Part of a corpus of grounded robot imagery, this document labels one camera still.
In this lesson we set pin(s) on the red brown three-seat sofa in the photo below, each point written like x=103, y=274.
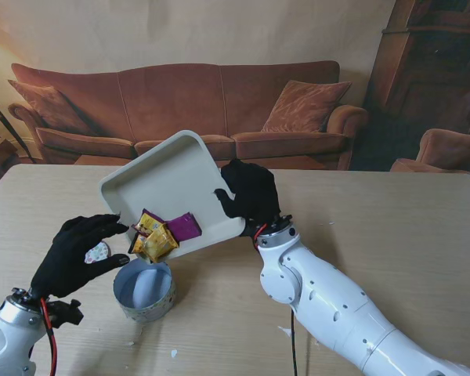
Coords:
x=172, y=102

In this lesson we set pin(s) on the dark wooden cabinet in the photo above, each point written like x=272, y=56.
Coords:
x=427, y=58

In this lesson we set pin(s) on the polka dot round box lid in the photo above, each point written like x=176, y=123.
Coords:
x=98, y=252

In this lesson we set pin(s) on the red brown armchair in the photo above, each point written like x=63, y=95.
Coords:
x=450, y=150

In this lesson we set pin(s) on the black and yellow snack packet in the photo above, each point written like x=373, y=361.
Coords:
x=138, y=243

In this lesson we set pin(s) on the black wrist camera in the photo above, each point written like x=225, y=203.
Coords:
x=248, y=230
x=66, y=313

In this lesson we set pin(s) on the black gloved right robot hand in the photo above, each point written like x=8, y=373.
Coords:
x=254, y=192

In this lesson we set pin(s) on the plain purple snack packet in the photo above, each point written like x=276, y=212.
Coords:
x=185, y=227

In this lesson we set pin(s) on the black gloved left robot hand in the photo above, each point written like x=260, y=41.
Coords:
x=68, y=262

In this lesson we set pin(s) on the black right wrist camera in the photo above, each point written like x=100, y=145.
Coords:
x=248, y=230

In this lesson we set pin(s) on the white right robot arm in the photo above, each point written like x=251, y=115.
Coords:
x=337, y=305

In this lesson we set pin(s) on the plain red brown sofa cushion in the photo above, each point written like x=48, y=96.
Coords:
x=43, y=103

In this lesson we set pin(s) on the patterned orange sofa cushion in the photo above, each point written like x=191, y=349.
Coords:
x=303, y=105

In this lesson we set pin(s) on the round polka dot cookie box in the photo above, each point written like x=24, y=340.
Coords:
x=141, y=286

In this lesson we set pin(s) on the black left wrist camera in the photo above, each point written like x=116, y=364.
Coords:
x=66, y=313

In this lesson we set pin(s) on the beige rectangular tray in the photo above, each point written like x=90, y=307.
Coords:
x=160, y=176

